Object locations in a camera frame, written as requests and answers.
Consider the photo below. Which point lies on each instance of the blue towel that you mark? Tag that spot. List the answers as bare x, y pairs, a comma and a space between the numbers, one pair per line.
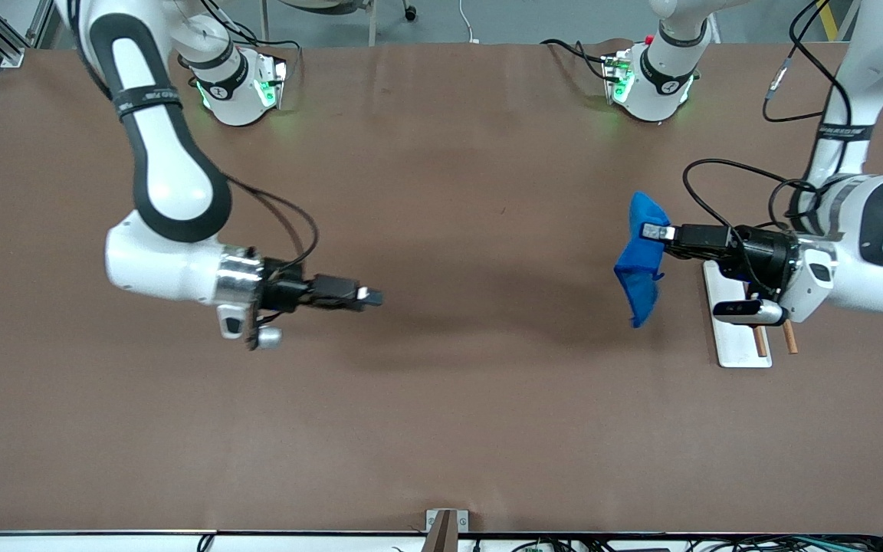
641, 284

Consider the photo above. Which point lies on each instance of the white rack with wooden bars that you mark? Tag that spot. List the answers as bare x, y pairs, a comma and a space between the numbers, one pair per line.
740, 349

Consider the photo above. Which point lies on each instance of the brown paper table cover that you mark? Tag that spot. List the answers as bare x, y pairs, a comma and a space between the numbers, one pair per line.
441, 422

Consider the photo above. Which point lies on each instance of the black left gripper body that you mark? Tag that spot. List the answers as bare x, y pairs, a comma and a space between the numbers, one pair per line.
765, 254

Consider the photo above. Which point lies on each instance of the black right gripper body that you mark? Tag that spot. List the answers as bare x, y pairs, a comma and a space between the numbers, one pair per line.
286, 293

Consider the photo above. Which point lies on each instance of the office chair base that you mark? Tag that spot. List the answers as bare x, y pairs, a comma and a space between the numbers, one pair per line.
326, 6

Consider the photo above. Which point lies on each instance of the camera mount post with bracket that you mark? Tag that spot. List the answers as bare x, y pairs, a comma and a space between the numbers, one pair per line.
441, 537

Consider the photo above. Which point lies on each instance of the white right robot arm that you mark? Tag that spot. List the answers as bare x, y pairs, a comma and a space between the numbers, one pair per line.
173, 184

